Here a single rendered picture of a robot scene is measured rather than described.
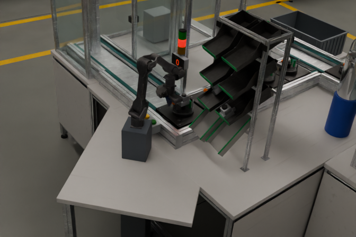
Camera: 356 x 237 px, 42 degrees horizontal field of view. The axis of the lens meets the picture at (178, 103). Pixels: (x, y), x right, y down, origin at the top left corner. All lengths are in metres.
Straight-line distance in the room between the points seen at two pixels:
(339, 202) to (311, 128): 0.51
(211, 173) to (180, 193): 0.24
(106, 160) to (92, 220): 0.93
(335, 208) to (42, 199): 2.10
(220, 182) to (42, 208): 1.57
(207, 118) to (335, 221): 1.00
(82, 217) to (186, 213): 1.32
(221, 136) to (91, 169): 0.74
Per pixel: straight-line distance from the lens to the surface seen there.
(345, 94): 2.94
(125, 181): 2.53
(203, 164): 2.66
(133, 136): 2.55
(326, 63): 3.83
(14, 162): 4.09
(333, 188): 2.90
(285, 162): 2.78
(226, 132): 2.57
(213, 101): 2.54
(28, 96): 4.91
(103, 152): 2.72
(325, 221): 3.08
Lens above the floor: 2.58
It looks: 33 degrees down
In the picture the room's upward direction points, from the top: 4 degrees clockwise
